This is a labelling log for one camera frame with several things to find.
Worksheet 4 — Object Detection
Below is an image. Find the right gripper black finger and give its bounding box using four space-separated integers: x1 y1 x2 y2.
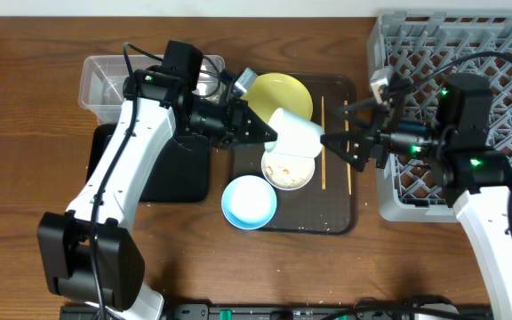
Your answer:
340 98 388 129
320 131 377 172

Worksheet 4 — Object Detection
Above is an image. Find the yellow plate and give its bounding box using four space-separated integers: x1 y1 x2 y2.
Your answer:
241 73 313 123

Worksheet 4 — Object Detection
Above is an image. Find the wooden chopstick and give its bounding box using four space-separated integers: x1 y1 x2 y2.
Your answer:
344 100 353 196
321 96 326 190

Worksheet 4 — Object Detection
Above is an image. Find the white cup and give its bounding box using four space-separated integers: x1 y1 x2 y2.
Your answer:
264 108 324 158

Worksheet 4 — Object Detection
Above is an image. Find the light blue bowl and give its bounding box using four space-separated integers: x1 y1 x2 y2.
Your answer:
220 175 277 230

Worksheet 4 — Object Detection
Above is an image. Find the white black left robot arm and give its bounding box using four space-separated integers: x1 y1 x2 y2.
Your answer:
36 40 277 319

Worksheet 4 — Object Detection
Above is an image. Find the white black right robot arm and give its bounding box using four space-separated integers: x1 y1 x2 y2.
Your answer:
321 68 512 319

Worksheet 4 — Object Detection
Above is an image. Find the black food waste tray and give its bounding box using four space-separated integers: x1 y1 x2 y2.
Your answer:
85 123 212 204

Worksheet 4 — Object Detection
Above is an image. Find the clear plastic waste bin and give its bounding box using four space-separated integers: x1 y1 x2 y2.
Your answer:
78 55 225 124

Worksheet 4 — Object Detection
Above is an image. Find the grey dishwasher rack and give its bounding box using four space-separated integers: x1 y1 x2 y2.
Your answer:
367 11 512 222

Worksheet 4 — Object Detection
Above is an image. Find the dark brown serving tray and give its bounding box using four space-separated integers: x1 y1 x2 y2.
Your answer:
231 73 356 235

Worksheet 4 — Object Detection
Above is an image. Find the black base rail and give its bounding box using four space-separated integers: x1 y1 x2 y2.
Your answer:
59 297 494 320

